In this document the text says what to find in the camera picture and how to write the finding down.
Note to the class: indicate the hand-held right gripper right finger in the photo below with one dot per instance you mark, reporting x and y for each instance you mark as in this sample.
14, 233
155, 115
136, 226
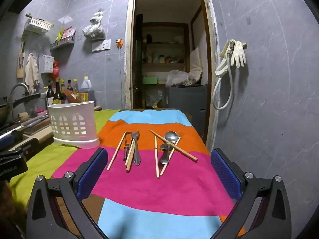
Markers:
225, 176

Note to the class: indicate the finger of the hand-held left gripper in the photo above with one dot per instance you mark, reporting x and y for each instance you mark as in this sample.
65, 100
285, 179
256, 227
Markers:
7, 139
28, 145

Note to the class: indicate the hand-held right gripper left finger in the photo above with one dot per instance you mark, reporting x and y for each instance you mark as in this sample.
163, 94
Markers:
92, 171

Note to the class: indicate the wooden chopstick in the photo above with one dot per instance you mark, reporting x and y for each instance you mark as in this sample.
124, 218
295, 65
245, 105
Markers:
165, 165
184, 153
156, 159
131, 149
116, 151
128, 168

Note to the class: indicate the metal fork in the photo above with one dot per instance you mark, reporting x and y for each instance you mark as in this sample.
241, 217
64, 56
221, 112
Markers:
136, 158

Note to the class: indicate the white plastic utensil caddy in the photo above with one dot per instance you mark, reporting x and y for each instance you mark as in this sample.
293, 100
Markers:
72, 127

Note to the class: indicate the metal spoon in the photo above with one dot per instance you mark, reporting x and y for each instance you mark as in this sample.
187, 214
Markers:
163, 147
171, 137

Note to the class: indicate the kitchen knife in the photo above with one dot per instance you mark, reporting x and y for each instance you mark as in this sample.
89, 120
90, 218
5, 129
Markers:
35, 120

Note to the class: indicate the pink plastic item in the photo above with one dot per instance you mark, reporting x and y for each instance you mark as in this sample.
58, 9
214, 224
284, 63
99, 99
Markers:
40, 111

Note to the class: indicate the dark bottle white label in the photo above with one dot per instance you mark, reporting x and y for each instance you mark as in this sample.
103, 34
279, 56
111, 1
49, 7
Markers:
49, 97

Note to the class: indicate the metal faucet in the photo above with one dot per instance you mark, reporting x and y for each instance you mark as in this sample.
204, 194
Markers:
18, 86

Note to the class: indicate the dark bottle yellow label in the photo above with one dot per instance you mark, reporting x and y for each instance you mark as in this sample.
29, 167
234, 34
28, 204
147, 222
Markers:
57, 94

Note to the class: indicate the colourful striped cloth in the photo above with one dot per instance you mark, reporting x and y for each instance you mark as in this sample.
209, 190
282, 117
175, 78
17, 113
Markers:
154, 191

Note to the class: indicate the brown packet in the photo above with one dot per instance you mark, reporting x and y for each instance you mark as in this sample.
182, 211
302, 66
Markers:
71, 95

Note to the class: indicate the small wooden board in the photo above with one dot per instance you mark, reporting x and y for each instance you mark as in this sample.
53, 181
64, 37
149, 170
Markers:
20, 72

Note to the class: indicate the yellow capped sauce bottle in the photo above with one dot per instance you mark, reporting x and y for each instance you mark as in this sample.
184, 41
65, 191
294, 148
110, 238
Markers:
63, 84

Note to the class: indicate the dark capped sauce bottle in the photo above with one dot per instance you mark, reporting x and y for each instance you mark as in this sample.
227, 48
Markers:
69, 86

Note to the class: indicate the white towel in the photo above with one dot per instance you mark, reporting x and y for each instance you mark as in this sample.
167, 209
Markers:
31, 69

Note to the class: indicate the clear yellow capped bottle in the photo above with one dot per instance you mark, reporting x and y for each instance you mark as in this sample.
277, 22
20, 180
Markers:
76, 86

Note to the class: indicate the red plastic bag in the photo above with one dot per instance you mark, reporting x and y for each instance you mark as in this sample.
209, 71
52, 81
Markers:
56, 72

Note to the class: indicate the grey cabinet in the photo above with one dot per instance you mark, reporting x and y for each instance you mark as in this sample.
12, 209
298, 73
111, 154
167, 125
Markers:
187, 102

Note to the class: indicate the large oil jug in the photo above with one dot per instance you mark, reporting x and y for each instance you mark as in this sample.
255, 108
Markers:
87, 86

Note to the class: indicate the green box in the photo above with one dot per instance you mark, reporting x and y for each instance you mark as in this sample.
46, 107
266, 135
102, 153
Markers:
149, 80

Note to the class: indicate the crumpled clear plastic bag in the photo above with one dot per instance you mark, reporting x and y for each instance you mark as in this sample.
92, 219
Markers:
179, 77

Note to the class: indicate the yellow seasoning packet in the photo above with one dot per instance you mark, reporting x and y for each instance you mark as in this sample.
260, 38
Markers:
59, 33

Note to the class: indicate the red white seasoning packet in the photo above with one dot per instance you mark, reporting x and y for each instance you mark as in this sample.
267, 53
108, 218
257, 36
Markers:
68, 32

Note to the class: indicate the cream rubber glove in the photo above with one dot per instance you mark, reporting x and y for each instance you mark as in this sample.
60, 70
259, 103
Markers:
238, 54
225, 49

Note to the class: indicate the wooden shelf unit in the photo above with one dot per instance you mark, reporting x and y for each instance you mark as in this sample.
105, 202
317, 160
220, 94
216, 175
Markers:
162, 66

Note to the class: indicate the hanging clear plastic bag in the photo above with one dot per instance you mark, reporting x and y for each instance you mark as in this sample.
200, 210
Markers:
93, 31

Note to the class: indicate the grey wall box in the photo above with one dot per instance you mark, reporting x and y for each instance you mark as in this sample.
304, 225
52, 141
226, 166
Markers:
47, 63

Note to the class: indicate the grey wall shelf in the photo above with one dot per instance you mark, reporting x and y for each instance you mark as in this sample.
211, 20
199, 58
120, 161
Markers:
62, 44

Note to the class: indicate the white wall rack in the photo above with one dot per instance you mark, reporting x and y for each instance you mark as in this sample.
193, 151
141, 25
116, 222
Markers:
37, 26

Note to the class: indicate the wooden door frame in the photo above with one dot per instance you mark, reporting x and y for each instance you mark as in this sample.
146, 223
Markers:
128, 54

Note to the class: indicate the grey wall socket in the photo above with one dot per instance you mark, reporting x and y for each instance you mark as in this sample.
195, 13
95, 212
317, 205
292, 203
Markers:
102, 46

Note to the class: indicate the orange wall hook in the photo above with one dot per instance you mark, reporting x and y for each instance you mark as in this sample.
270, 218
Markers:
119, 42

